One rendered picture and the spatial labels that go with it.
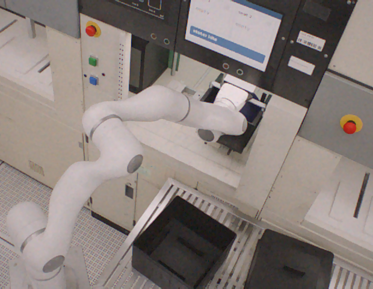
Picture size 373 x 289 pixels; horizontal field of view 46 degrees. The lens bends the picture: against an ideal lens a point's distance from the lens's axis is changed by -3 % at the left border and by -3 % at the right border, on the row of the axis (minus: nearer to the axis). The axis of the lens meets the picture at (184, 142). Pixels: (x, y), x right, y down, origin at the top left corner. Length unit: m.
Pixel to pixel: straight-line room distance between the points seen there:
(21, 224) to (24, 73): 1.09
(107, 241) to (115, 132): 1.52
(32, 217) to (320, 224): 1.10
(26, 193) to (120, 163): 1.76
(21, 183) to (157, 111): 1.82
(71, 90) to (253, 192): 0.89
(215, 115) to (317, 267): 0.73
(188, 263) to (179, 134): 0.58
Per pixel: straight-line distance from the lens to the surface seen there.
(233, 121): 1.45
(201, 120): 1.40
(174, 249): 1.79
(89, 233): 2.69
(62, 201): 1.28
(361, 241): 1.92
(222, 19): 1.40
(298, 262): 1.77
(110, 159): 1.18
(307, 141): 1.56
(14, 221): 1.39
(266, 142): 1.55
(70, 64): 1.91
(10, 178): 2.97
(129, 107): 1.21
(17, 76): 2.31
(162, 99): 1.22
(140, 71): 2.05
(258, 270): 1.71
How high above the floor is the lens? 2.35
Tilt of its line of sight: 49 degrees down
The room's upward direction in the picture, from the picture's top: 11 degrees clockwise
